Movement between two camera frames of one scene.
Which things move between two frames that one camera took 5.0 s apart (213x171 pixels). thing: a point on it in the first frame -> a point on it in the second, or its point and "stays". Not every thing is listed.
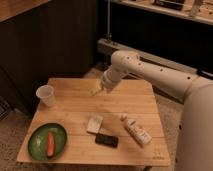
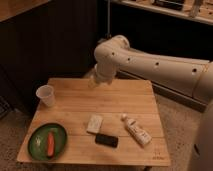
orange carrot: x=50 y=144 stays
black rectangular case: x=106 y=140 stays
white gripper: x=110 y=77 -> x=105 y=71
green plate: x=38 y=141 stays
